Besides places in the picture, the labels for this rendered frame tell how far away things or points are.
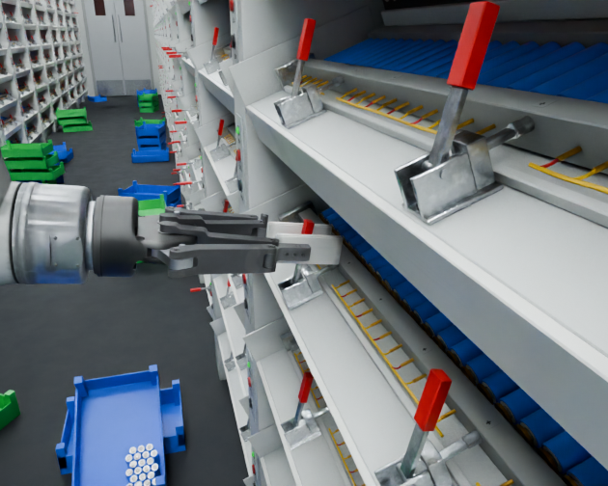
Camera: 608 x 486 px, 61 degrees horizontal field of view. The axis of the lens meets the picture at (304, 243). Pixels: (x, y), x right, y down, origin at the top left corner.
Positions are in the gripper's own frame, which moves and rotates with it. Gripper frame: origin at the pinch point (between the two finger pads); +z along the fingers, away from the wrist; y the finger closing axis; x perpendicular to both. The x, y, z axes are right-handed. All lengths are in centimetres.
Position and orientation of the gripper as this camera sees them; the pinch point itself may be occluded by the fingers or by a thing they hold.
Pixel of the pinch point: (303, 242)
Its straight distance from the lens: 53.7
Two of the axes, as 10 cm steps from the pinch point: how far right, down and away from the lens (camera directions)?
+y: 2.7, 3.6, -8.9
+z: 9.5, 0.3, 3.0
